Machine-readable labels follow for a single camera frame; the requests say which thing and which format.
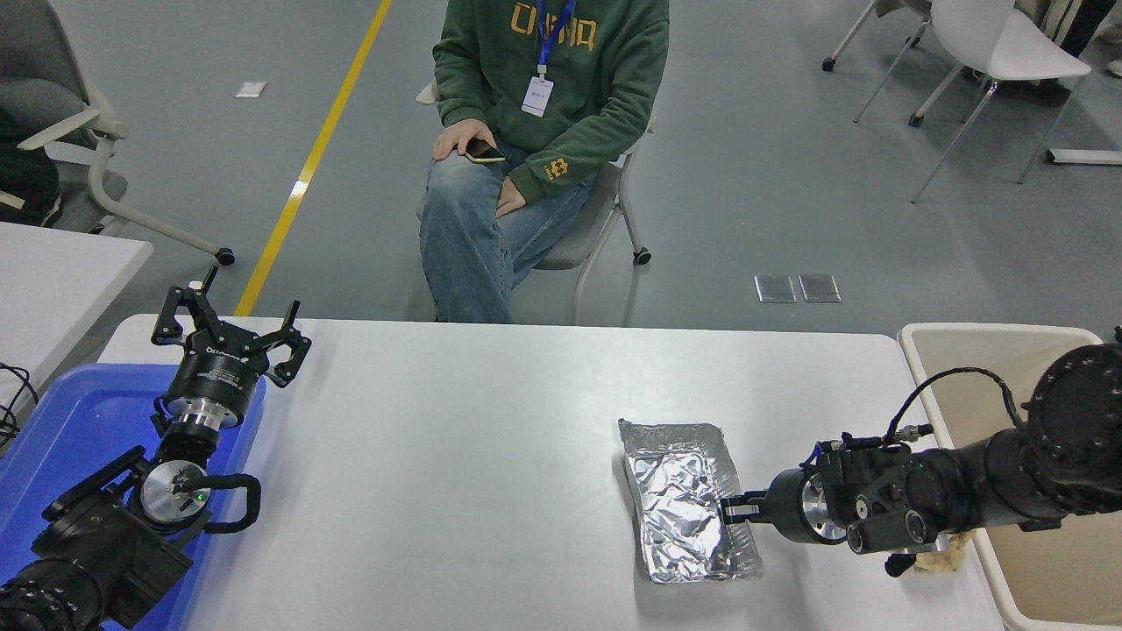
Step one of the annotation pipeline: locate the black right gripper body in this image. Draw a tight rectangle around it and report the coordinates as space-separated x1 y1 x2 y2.
764 468 816 544

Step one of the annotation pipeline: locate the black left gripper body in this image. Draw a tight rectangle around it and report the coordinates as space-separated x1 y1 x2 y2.
165 337 268 413

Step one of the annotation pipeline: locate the foil tray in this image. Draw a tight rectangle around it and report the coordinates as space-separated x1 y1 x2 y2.
618 419 763 584

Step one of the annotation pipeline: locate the tan paper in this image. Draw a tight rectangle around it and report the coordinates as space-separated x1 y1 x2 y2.
912 528 976 576

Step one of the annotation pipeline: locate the person's left hand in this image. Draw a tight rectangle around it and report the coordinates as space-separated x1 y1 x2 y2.
495 175 528 218

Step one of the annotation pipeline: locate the person's right hand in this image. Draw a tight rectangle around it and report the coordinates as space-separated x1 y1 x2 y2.
432 118 499 161

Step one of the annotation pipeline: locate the blue plastic tray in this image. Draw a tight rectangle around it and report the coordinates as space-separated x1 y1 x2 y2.
0 364 268 631

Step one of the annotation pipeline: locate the white side table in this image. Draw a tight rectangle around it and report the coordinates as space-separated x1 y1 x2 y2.
0 221 154 452

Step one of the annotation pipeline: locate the large pale bin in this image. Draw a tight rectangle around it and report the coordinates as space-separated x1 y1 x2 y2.
898 323 1122 631

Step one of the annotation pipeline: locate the grey office chair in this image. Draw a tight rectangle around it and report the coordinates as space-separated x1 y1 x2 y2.
0 0 236 266

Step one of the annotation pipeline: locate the white-legged caster chair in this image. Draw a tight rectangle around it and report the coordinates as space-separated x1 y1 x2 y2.
821 0 932 73

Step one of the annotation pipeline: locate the white plastic chair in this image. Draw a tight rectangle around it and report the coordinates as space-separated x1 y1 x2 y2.
855 0 1093 204

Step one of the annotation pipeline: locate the black cable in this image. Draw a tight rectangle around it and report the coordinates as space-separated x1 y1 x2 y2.
0 362 40 448

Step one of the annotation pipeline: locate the grey chair with white frame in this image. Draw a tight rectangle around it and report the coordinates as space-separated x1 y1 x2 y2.
415 81 654 327

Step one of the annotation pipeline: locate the blue lanyard ID badge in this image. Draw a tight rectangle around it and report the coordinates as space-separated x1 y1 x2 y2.
522 0 576 117

